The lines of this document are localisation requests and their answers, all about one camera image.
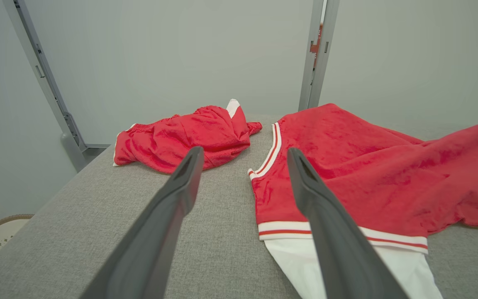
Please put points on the red shorts with white stripe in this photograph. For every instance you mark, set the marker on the red shorts with white stripe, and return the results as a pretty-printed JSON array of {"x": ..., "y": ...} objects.
[{"x": 172, "y": 137}]

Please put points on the grey metal frame post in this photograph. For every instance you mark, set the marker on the grey metal frame post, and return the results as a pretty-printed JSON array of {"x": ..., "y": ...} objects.
[
  {"x": 48, "y": 83},
  {"x": 318, "y": 83}
]

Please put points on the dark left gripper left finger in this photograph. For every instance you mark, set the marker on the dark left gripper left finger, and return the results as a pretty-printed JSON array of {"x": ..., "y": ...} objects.
[{"x": 160, "y": 232}]

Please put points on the small orange metal bracket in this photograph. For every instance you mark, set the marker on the small orange metal bracket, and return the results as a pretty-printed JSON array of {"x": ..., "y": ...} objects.
[{"x": 315, "y": 47}]

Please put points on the red basketball jersey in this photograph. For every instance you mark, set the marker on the red basketball jersey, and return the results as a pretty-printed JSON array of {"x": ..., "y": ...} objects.
[{"x": 388, "y": 174}]

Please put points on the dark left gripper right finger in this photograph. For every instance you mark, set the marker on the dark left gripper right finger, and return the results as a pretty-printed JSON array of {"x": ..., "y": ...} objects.
[{"x": 338, "y": 249}]

